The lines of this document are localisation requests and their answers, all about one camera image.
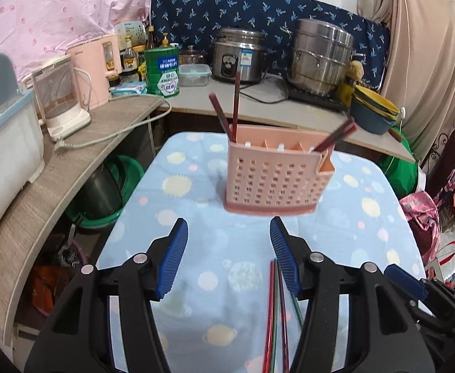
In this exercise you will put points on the dark brown chopstick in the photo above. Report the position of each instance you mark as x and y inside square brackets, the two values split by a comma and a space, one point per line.
[340, 129]
[348, 132]
[236, 101]
[219, 112]

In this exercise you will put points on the grey wooden counter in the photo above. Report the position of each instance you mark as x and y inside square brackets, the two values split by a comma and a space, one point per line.
[37, 202]

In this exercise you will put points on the dark metal pot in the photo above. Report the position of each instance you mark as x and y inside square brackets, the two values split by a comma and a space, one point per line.
[103, 194]

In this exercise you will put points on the beige curtain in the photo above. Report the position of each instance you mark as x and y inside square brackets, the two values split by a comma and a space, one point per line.
[425, 66]

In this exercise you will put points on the blue tissue packet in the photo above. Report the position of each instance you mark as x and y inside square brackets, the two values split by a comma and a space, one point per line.
[128, 89]

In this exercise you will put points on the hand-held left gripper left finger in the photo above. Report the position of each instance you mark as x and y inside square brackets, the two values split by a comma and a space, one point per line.
[171, 260]

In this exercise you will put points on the pink electric kettle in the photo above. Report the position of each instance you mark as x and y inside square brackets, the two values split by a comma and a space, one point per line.
[91, 74]

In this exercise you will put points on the glass pot with lid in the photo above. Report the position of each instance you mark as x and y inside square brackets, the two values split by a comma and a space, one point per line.
[191, 56]

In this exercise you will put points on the silver rice cooker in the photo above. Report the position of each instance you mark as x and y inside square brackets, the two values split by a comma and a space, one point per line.
[239, 58]

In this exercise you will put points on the white green box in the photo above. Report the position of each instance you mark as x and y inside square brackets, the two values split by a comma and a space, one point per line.
[128, 31]

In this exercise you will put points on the blue planet-print tablecloth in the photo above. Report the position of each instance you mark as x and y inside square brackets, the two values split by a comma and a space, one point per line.
[212, 209]

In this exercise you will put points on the blue leaf-print cloth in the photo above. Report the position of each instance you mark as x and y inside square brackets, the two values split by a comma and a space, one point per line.
[196, 19]

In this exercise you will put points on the stainless steel steamer pot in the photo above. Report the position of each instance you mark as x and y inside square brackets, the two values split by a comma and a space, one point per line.
[320, 58]

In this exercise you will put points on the dark sauce bottle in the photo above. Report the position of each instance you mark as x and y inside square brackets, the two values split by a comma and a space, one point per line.
[129, 58]

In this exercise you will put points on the white glass-jar appliance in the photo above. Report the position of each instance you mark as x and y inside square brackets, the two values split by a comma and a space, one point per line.
[56, 97]

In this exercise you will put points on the glass container blue lid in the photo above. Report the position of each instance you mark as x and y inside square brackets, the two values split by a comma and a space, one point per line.
[194, 75]

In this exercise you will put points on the brown scrubber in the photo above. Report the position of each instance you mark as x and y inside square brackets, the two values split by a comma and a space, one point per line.
[355, 70]

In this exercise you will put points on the green chopstick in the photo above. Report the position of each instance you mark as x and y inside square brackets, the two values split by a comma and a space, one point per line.
[275, 326]
[296, 311]

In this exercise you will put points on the pink floral cloth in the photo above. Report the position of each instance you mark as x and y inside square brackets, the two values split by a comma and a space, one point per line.
[421, 209]

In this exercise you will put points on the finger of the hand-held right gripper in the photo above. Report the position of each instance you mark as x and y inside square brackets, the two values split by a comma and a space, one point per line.
[406, 281]

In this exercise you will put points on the pink plastic utensil basket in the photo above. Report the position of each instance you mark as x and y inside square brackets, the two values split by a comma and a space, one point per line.
[278, 178]

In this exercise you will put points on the orange bag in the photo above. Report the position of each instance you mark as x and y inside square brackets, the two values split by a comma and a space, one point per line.
[45, 291]

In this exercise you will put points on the black induction cooker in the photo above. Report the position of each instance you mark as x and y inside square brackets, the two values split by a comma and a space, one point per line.
[313, 99]

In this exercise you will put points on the green bag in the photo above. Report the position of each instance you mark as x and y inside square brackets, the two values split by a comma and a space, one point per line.
[402, 171]

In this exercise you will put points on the pink dotted cloth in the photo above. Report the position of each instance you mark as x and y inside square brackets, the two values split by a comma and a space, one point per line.
[56, 7]

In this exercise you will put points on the white dish bin blue lid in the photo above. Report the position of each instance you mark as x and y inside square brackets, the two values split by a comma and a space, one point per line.
[6, 155]

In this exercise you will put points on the green plastic basin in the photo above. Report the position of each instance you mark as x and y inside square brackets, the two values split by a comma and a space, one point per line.
[130, 171]

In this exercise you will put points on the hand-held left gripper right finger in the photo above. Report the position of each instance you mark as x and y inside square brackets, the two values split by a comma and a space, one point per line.
[285, 256]

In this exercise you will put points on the dark ornate chair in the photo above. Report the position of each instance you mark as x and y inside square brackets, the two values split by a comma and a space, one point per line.
[454, 143]

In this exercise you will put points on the green tin can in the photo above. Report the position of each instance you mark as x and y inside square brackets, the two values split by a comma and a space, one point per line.
[161, 70]

